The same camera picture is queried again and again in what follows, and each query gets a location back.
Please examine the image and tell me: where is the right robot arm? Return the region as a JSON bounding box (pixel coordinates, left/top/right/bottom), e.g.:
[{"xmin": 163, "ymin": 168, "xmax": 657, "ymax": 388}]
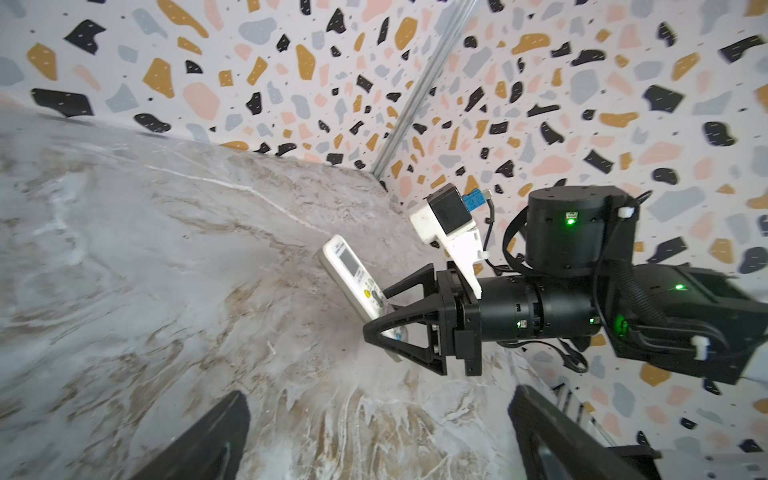
[{"xmin": 363, "ymin": 185, "xmax": 767, "ymax": 384}]

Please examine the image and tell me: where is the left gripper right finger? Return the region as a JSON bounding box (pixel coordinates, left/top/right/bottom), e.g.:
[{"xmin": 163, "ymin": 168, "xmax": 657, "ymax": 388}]
[{"xmin": 508, "ymin": 385, "xmax": 661, "ymax": 480}]

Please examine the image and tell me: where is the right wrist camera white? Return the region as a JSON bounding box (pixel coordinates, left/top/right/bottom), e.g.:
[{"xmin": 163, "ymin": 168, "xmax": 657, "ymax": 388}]
[{"xmin": 409, "ymin": 183, "xmax": 488, "ymax": 300}]

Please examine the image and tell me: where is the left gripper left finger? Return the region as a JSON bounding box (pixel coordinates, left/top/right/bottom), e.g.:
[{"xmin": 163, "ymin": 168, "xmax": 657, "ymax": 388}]
[{"xmin": 134, "ymin": 391, "xmax": 250, "ymax": 480}]

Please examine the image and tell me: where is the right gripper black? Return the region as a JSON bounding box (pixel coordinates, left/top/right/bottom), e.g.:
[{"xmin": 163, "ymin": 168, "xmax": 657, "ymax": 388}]
[{"xmin": 363, "ymin": 263, "xmax": 482, "ymax": 377}]

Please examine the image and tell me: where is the right corner aluminium post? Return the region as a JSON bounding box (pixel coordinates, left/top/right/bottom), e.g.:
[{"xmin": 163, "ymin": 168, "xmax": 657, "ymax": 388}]
[{"xmin": 371, "ymin": 0, "xmax": 477, "ymax": 180}]

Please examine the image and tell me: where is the white remote control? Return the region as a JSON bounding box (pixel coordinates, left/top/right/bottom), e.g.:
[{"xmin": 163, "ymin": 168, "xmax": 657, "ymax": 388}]
[{"xmin": 316, "ymin": 233, "xmax": 409, "ymax": 364}]

